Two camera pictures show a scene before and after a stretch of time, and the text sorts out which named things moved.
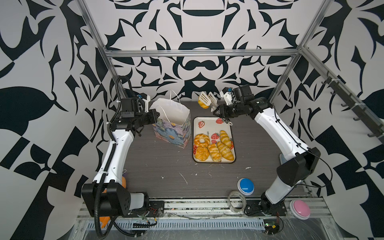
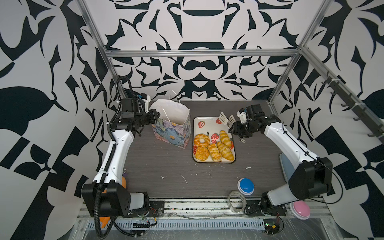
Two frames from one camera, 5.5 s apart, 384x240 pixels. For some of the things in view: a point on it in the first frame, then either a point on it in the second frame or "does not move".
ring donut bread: (201, 140) does not move
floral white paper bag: (173, 126) does not move
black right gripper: (222, 111) -> (236, 129)
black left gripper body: (143, 118) does not move
